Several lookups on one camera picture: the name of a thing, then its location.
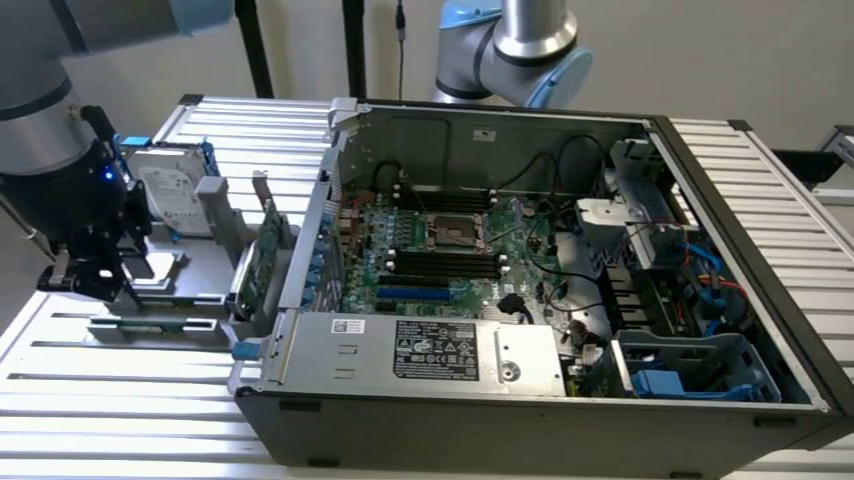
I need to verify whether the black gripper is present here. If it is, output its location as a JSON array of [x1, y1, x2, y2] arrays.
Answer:
[[0, 143, 153, 303]]

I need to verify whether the blue expansion slot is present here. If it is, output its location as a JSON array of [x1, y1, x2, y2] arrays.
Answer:
[[376, 286, 451, 300]]

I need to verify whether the silver hard disk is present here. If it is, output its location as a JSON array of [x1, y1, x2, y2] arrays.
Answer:
[[125, 147, 207, 237]]

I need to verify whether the silver hard disk drive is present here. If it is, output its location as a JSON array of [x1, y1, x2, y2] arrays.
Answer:
[[111, 132, 223, 242]]

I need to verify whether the silver CPU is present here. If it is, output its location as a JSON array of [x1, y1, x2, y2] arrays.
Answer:
[[141, 250, 181, 287]]

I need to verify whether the grey parts rack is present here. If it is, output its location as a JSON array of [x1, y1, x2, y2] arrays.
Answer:
[[84, 174, 303, 347]]

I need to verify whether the green graphics card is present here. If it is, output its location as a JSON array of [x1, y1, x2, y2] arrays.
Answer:
[[233, 168, 293, 317]]

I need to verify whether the black stand pole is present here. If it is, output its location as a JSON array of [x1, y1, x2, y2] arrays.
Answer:
[[341, 0, 370, 99], [232, 0, 276, 99]]

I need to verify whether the grey power supply unit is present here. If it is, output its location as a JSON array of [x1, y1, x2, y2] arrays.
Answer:
[[259, 311, 570, 399]]

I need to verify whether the metal CPU socket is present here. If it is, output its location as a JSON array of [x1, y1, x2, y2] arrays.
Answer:
[[422, 211, 496, 254]]

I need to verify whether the green motherboard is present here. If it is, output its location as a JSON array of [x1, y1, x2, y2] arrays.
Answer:
[[336, 195, 602, 322]]

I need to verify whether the black open PC case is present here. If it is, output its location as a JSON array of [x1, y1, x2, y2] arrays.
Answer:
[[232, 97, 854, 469]]

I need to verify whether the grey metal drive cage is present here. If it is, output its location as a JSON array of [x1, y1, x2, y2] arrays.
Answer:
[[575, 138, 703, 269]]

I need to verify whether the grey-blue plastic disk bay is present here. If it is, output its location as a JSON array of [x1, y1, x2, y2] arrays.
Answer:
[[608, 328, 783, 404]]

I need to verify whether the short black looped cable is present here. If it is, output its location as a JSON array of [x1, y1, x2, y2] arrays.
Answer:
[[371, 159, 403, 197]]

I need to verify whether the thin black hanging cable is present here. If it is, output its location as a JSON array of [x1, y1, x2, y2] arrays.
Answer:
[[394, 0, 410, 101]]

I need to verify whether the black plug with cable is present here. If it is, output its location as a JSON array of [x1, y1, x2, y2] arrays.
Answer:
[[498, 293, 536, 327]]

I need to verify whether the black power cable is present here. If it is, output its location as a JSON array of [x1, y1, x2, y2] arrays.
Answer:
[[518, 151, 563, 195]]

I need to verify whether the long black arched cable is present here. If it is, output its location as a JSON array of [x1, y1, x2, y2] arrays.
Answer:
[[555, 133, 610, 202]]

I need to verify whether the blue SATA wire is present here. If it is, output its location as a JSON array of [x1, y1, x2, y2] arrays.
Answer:
[[678, 238, 730, 337]]

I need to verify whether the orange SATA wire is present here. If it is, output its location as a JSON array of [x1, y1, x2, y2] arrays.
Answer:
[[692, 276, 750, 302]]

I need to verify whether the black bracket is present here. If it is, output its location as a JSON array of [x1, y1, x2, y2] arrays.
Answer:
[[768, 148, 843, 194]]

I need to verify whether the aluminium frame rail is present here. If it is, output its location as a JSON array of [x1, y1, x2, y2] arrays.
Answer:
[[811, 124, 854, 167]]

